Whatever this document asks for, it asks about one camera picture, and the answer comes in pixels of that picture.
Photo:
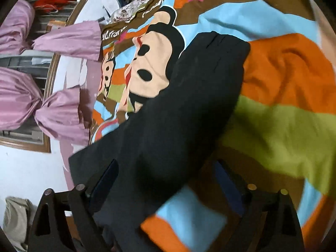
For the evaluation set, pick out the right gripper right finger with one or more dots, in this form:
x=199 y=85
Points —
x=268 y=221

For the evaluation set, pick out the black jacket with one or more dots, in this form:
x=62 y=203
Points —
x=167 y=142

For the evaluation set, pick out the brown cartoon bedspread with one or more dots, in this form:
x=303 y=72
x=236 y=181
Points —
x=281 y=134

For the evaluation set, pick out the left pink curtain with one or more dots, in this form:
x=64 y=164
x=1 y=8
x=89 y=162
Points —
x=58 y=116

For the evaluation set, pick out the pink curtain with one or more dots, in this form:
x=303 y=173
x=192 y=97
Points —
x=58 y=116
x=81 y=40

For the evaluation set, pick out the wooden framed window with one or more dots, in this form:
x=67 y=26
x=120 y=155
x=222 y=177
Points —
x=42 y=66

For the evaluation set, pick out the right pink curtain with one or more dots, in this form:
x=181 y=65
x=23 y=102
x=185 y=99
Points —
x=81 y=40

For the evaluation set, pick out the beige cloth on wall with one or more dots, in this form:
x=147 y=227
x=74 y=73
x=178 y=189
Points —
x=18 y=219

